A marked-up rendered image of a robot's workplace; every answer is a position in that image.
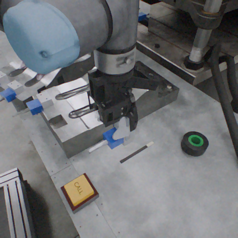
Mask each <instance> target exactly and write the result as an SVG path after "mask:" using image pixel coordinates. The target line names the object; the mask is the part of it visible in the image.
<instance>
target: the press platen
mask: <svg viewBox="0 0 238 238"><path fill-rule="evenodd" d="M159 1H161V2H164V3H166V4H169V5H171V6H174V7H176V8H178V9H181V10H183V11H186V12H188V13H190V15H191V17H192V19H193V21H194V23H195V25H196V26H197V27H199V28H201V29H205V30H211V29H215V28H217V27H218V26H219V25H220V23H221V20H222V18H223V14H224V13H226V12H229V11H231V10H234V9H237V8H238V0H223V1H222V2H221V6H220V9H219V12H217V13H209V12H206V11H204V7H205V2H206V0H159Z"/></svg>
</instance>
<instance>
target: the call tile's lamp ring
mask: <svg viewBox="0 0 238 238"><path fill-rule="evenodd" d="M83 175H84V176H85V178H86V179H87V181H88V183H89V185H90V186H91V188H92V189H93V190H94V191H95V194H94V195H92V196H90V197H89V198H87V199H86V200H85V201H83V202H81V203H80V204H78V205H77V206H75V207H73V205H72V203H71V201H70V199H69V197H68V195H67V193H66V191H65V189H64V186H62V187H60V188H61V190H62V191H63V193H64V195H65V198H66V199H67V201H68V203H69V205H70V207H71V209H72V211H74V210H76V209H78V208H79V207H80V206H81V205H83V204H85V203H86V202H88V201H89V200H90V199H92V198H93V197H95V196H97V195H98V192H97V190H96V189H95V187H94V186H93V185H92V183H91V181H90V179H89V178H88V176H87V175H86V173H84V174H83Z"/></svg>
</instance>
